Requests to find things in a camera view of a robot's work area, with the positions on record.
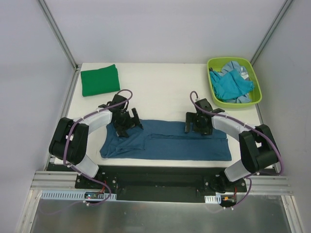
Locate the lime green plastic basket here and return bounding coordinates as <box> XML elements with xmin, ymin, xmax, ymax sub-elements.
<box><xmin>207</xmin><ymin>57</ymin><xmax>262</xmax><ymax>109</ymax></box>

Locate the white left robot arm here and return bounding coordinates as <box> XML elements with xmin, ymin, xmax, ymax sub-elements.
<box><xmin>49</xmin><ymin>94</ymin><xmax>143</xmax><ymax>189</ymax></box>

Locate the front aluminium frame rail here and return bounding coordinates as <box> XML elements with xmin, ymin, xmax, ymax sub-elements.
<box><xmin>30</xmin><ymin>171</ymin><xmax>294</xmax><ymax>196</ymax></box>

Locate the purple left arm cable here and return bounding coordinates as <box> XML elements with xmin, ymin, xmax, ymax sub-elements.
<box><xmin>38</xmin><ymin>89</ymin><xmax>134</xmax><ymax>214</ymax></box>

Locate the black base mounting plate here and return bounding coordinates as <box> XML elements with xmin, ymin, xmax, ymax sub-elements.
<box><xmin>47</xmin><ymin>163</ymin><xmax>279</xmax><ymax>202</ymax></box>

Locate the folded green t shirt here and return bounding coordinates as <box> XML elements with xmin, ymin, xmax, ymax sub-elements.
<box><xmin>81</xmin><ymin>64</ymin><xmax>121</xmax><ymax>97</ymax></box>

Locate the right white cable duct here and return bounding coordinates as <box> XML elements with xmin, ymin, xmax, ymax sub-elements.
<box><xmin>204</xmin><ymin>194</ymin><xmax>222</xmax><ymax>204</ymax></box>

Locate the left white cable duct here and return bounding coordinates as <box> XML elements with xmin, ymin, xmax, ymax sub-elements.
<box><xmin>41</xmin><ymin>190</ymin><xmax>117</xmax><ymax>201</ymax></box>

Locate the aluminium frame post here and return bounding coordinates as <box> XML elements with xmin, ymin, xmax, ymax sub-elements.
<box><xmin>37</xmin><ymin>0</ymin><xmax>79</xmax><ymax>71</ymax></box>
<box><xmin>250</xmin><ymin>0</ymin><xmax>294</xmax><ymax>65</ymax></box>

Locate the left aluminium frame post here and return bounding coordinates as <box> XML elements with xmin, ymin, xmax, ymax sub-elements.
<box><xmin>37</xmin><ymin>0</ymin><xmax>79</xmax><ymax>71</ymax></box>

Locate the teal t shirt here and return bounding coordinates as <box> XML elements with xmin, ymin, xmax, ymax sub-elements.
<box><xmin>209</xmin><ymin>69</ymin><xmax>255</xmax><ymax>103</ymax></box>

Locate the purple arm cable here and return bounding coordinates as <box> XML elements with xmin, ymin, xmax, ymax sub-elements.
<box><xmin>189</xmin><ymin>91</ymin><xmax>285</xmax><ymax>213</ymax></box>
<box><xmin>38</xmin><ymin>89</ymin><xmax>134</xmax><ymax>214</ymax></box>

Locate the white cable duct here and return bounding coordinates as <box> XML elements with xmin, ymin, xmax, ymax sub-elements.
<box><xmin>41</xmin><ymin>190</ymin><xmax>117</xmax><ymax>201</ymax></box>
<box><xmin>204</xmin><ymin>194</ymin><xmax>222</xmax><ymax>204</ymax></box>

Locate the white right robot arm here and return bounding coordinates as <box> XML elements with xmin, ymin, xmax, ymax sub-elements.
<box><xmin>185</xmin><ymin>99</ymin><xmax>280</xmax><ymax>193</ymax></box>

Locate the dark blue t shirt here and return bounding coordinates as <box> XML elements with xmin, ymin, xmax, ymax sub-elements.
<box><xmin>100</xmin><ymin>119</ymin><xmax>232</xmax><ymax>161</ymax></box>

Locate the right aluminium frame post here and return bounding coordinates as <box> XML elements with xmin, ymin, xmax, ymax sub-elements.
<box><xmin>250</xmin><ymin>0</ymin><xmax>294</xmax><ymax>65</ymax></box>

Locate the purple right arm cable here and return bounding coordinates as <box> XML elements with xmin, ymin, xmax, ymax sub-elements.
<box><xmin>189</xmin><ymin>91</ymin><xmax>285</xmax><ymax>213</ymax></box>

